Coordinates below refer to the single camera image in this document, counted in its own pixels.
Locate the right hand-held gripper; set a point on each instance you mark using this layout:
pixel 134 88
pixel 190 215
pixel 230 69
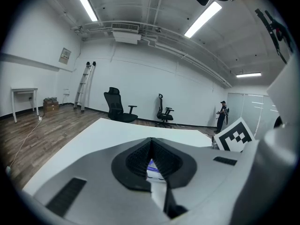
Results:
pixel 234 137

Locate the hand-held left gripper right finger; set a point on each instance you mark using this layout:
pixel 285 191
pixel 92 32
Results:
pixel 206 172

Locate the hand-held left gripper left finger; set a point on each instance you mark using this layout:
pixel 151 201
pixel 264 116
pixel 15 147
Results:
pixel 100 179

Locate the blue object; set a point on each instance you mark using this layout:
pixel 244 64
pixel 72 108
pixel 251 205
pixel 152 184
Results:
pixel 153 173

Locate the person's right forearm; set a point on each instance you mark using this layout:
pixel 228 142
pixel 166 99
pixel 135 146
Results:
pixel 286 90

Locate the frosted glass partition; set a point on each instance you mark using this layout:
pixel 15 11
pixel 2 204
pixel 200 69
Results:
pixel 248 111

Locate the white table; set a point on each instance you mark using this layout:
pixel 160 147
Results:
pixel 105 137

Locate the ceiling light strip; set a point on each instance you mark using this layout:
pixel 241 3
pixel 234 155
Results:
pixel 202 19
pixel 85 2
pixel 248 75

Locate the black slim-back office chair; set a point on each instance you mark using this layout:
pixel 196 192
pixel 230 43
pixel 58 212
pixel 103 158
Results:
pixel 164 116

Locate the black wide-back office chair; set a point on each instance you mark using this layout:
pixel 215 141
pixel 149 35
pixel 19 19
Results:
pixel 114 107

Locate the brown cardboard box stack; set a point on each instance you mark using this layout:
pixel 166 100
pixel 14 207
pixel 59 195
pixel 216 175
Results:
pixel 51 107

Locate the aluminium ladder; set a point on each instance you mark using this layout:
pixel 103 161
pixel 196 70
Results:
pixel 84 85

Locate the small white desk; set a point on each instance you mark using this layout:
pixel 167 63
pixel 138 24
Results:
pixel 23 89

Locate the white ceiling pipe run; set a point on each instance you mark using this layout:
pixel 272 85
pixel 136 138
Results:
pixel 150 29

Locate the white air conditioner unit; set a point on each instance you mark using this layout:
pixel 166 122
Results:
pixel 126 34

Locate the white wall outlet box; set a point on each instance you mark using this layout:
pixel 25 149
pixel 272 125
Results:
pixel 66 92

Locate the grey wall poster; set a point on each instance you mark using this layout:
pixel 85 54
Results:
pixel 65 56

